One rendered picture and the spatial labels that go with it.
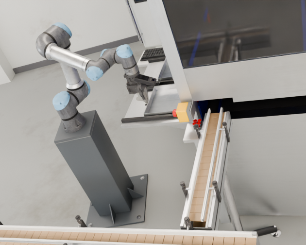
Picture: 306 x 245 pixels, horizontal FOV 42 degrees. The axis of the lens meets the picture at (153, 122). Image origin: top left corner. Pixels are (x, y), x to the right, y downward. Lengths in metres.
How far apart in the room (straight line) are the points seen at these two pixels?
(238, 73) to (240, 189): 0.82
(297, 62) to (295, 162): 0.62
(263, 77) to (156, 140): 1.77
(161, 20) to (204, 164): 0.66
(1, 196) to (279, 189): 2.44
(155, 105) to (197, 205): 0.86
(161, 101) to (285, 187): 0.86
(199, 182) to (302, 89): 0.64
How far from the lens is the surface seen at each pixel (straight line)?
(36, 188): 3.68
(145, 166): 3.29
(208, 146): 1.87
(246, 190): 2.45
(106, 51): 2.16
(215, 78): 1.92
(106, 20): 5.17
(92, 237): 1.73
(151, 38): 3.08
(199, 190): 1.70
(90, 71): 2.05
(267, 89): 1.93
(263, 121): 2.06
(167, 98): 2.34
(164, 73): 2.58
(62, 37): 2.36
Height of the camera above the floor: 2.18
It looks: 36 degrees down
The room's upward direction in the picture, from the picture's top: 22 degrees counter-clockwise
